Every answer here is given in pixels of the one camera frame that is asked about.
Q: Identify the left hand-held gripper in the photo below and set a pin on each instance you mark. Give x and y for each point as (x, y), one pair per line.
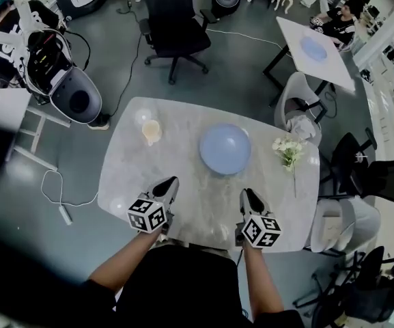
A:
(147, 217)

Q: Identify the blue plate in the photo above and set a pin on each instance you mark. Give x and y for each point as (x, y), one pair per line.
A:
(225, 149)

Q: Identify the cream cup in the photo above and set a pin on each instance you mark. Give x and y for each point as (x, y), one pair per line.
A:
(150, 128)

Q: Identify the person's left forearm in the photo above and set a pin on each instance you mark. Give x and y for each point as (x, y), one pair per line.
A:
(125, 261)

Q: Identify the black office chair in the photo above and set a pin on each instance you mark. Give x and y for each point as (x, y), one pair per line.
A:
(347, 162)
(176, 22)
(377, 296)
(333, 309)

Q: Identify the cardboard box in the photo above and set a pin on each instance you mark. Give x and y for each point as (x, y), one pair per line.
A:
(331, 224)

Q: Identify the grey shell chair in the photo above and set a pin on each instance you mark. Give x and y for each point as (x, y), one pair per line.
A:
(360, 220)
(292, 87)

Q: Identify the white cloth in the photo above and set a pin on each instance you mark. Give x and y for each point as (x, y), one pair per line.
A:
(300, 126)

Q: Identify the pale blue dish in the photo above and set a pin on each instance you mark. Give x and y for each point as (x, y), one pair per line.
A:
(314, 50)

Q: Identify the person's right forearm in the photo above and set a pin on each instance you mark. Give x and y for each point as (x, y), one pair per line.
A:
(263, 279)

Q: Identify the person's black shirt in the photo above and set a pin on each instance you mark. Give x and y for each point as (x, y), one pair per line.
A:
(183, 285)

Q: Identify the white flower bouquet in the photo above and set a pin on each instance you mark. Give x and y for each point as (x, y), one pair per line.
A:
(290, 152)

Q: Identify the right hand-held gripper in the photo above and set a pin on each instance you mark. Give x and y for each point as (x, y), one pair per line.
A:
(259, 231)

